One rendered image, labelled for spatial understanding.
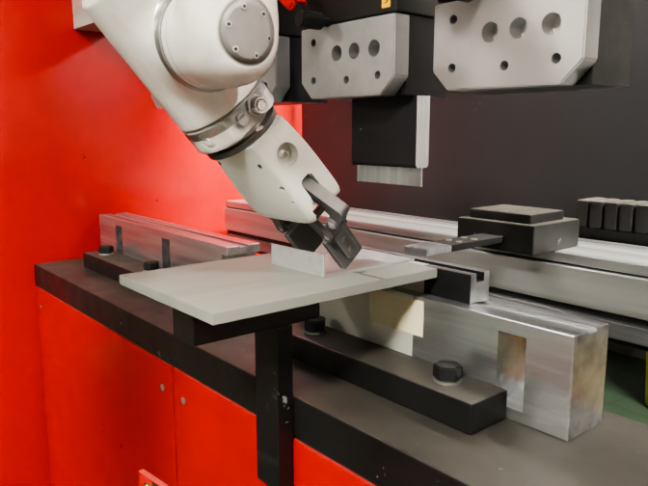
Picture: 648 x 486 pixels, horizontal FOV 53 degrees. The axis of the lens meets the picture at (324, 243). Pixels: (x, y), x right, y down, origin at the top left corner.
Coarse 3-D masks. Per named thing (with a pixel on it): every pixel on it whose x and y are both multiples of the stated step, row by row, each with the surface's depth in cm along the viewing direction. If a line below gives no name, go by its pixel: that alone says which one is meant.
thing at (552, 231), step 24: (480, 216) 88; (504, 216) 85; (528, 216) 82; (552, 216) 85; (456, 240) 81; (480, 240) 81; (504, 240) 84; (528, 240) 81; (552, 240) 83; (576, 240) 87
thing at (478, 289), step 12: (384, 252) 76; (432, 264) 68; (444, 264) 69; (456, 264) 68; (444, 276) 66; (456, 276) 65; (468, 276) 64; (480, 276) 65; (432, 288) 68; (444, 288) 66; (456, 288) 65; (468, 288) 64; (480, 288) 65; (456, 300) 65; (468, 300) 64; (480, 300) 65
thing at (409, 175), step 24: (408, 96) 68; (360, 120) 74; (384, 120) 71; (408, 120) 68; (360, 144) 74; (384, 144) 72; (408, 144) 69; (360, 168) 76; (384, 168) 73; (408, 168) 70
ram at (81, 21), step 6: (78, 12) 128; (84, 12) 125; (78, 18) 128; (84, 18) 126; (90, 18) 123; (78, 24) 128; (84, 24) 126; (90, 24) 125; (84, 30) 132; (90, 30) 132; (96, 30) 132
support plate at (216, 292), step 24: (192, 264) 68; (216, 264) 68; (240, 264) 68; (264, 264) 68; (408, 264) 68; (144, 288) 59; (168, 288) 58; (192, 288) 58; (216, 288) 58; (240, 288) 58; (264, 288) 58; (288, 288) 58; (312, 288) 58; (336, 288) 58; (360, 288) 60; (192, 312) 53; (216, 312) 50; (240, 312) 52; (264, 312) 53
